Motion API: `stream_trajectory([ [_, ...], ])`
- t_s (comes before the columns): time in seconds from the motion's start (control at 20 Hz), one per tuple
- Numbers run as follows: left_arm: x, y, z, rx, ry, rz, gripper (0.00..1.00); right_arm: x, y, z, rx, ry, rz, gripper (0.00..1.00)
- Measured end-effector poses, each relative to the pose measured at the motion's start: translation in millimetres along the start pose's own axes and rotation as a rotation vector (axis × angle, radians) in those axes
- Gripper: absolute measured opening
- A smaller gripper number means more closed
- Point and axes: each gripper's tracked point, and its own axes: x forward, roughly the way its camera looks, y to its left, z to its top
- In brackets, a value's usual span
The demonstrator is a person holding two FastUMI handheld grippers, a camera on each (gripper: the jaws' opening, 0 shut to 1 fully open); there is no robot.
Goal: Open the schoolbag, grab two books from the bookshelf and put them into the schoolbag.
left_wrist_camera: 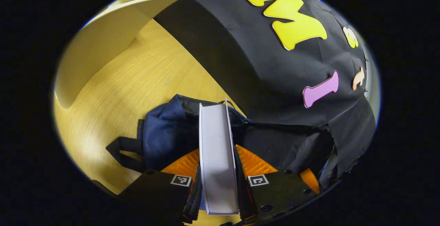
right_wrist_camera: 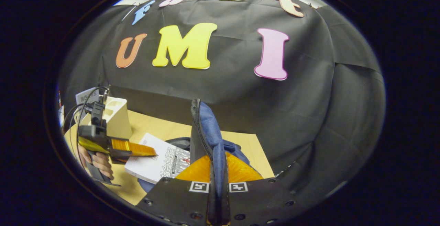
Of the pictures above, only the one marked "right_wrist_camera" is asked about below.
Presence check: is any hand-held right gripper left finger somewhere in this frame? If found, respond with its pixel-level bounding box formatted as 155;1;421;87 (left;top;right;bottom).
136;155;216;226

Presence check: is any blue schoolbag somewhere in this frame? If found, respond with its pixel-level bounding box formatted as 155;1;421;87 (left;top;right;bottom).
137;98;252;194

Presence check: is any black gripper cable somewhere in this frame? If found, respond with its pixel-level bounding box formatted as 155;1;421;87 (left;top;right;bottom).
62;86;111;158

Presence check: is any black backdrop cloth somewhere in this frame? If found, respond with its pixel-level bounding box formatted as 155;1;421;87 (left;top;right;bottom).
58;0;386;213

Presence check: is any cream plastic bookshelf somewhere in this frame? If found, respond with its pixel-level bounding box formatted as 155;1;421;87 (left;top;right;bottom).
74;95;133;141

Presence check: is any white grey book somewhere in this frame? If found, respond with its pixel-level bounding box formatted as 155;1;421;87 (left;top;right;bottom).
124;132;191;185

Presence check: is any blue grey book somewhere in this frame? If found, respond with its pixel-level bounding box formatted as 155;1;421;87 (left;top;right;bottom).
75;88;100;105

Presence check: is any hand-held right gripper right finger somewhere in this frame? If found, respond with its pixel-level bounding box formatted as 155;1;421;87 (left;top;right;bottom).
220;152;300;226

